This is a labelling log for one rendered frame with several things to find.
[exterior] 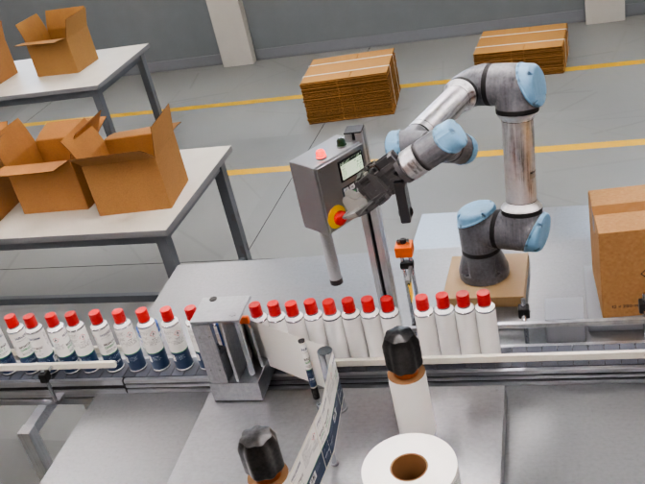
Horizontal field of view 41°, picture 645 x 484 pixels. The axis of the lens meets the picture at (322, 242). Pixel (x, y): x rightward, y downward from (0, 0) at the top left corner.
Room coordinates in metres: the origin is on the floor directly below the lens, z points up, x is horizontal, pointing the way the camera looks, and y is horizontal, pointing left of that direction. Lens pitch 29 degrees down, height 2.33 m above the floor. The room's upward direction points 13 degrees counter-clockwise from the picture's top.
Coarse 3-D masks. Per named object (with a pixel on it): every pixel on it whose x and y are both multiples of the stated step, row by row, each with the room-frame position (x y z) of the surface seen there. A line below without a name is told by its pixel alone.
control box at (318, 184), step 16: (320, 144) 2.03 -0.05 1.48; (336, 144) 2.00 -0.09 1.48; (352, 144) 1.98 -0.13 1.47; (304, 160) 1.95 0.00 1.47; (320, 160) 1.93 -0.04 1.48; (336, 160) 1.93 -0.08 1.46; (304, 176) 1.93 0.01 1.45; (320, 176) 1.90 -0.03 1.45; (336, 176) 1.93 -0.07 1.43; (304, 192) 1.94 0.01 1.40; (320, 192) 1.90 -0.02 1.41; (336, 192) 1.92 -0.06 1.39; (304, 208) 1.95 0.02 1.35; (320, 208) 1.90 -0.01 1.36; (336, 208) 1.91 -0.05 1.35; (304, 224) 1.97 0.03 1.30; (320, 224) 1.91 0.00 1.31
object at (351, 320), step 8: (344, 304) 1.89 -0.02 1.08; (352, 304) 1.89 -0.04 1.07; (344, 312) 1.90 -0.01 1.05; (352, 312) 1.89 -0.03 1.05; (344, 320) 1.89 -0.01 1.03; (352, 320) 1.88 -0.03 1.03; (360, 320) 1.89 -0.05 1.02; (352, 328) 1.88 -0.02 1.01; (360, 328) 1.88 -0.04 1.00; (352, 336) 1.88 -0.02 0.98; (360, 336) 1.88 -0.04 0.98; (352, 344) 1.88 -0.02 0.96; (360, 344) 1.88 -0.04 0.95; (352, 352) 1.89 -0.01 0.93; (360, 352) 1.88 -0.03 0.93; (368, 352) 1.89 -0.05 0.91
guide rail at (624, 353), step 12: (336, 360) 1.88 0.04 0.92; (348, 360) 1.87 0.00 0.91; (360, 360) 1.86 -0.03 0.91; (372, 360) 1.85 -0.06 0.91; (384, 360) 1.84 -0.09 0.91; (432, 360) 1.80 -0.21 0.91; (444, 360) 1.79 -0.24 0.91; (456, 360) 1.78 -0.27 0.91; (468, 360) 1.77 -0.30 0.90; (480, 360) 1.76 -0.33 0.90; (492, 360) 1.75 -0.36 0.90; (504, 360) 1.74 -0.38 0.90; (516, 360) 1.73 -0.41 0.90; (528, 360) 1.72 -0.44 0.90; (540, 360) 1.71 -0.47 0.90; (552, 360) 1.70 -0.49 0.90
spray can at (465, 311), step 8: (456, 296) 1.81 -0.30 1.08; (464, 296) 1.80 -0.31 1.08; (456, 304) 1.83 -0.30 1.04; (464, 304) 1.79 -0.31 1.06; (472, 304) 1.81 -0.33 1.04; (456, 312) 1.80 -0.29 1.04; (464, 312) 1.79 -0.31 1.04; (472, 312) 1.79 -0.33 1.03; (456, 320) 1.81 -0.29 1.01; (464, 320) 1.79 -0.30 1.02; (472, 320) 1.79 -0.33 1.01; (464, 328) 1.79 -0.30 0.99; (472, 328) 1.79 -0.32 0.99; (464, 336) 1.79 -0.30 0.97; (472, 336) 1.78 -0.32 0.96; (464, 344) 1.79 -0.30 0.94; (472, 344) 1.78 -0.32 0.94; (464, 352) 1.79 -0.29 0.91; (472, 352) 1.78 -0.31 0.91; (480, 352) 1.80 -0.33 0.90
